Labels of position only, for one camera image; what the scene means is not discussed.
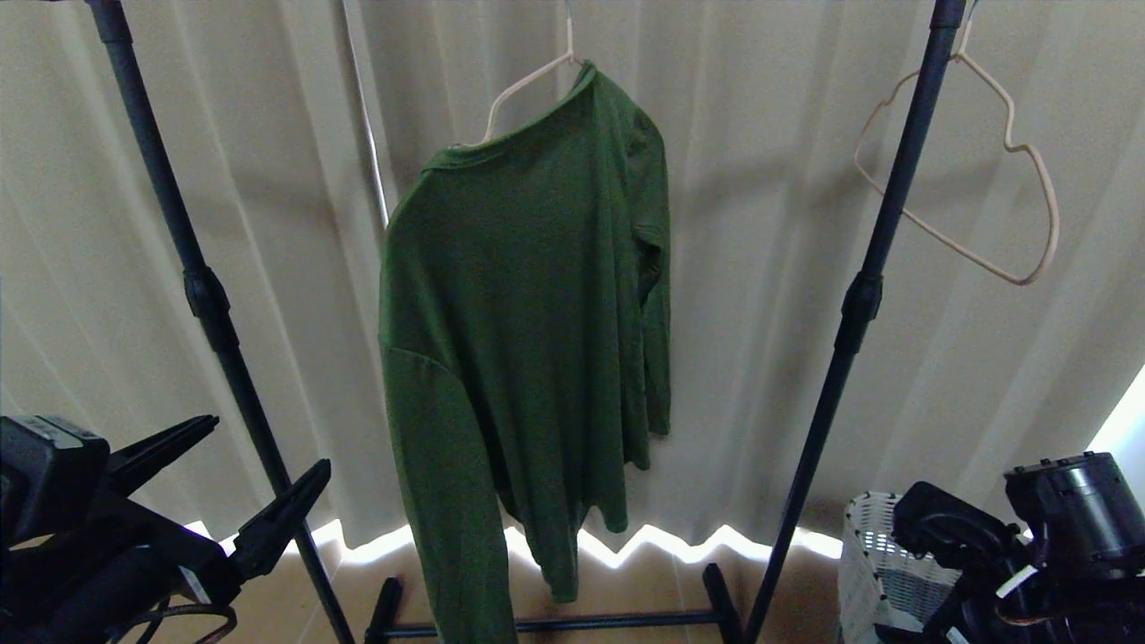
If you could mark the pink clothes hanger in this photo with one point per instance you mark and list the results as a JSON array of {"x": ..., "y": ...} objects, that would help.
[
  {"x": 570, "y": 40},
  {"x": 1056, "y": 224}
]

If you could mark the white laundry basket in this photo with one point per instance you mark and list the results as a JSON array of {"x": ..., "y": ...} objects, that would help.
[{"x": 881, "y": 572}]

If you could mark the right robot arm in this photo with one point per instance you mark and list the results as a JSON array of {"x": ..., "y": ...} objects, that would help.
[{"x": 1082, "y": 510}]

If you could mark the black clothes rack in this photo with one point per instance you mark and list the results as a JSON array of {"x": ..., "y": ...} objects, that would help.
[{"x": 859, "y": 304}]

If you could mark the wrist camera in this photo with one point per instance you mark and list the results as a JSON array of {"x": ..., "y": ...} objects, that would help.
[
  {"x": 948, "y": 528},
  {"x": 45, "y": 474}
]

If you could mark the beige curtain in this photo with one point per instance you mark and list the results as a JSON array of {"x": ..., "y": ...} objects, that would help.
[{"x": 268, "y": 179}]

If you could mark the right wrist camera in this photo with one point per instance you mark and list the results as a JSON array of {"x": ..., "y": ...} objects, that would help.
[{"x": 948, "y": 528}]

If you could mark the green long-sleeved shirt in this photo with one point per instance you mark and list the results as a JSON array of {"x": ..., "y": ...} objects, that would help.
[{"x": 519, "y": 313}]

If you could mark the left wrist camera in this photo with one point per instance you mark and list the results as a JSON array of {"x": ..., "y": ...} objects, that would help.
[{"x": 45, "y": 474}]

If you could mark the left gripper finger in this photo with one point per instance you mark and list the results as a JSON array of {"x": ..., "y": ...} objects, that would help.
[
  {"x": 148, "y": 456},
  {"x": 277, "y": 528}
]

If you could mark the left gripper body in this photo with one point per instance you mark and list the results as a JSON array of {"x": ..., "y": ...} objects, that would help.
[{"x": 116, "y": 563}]

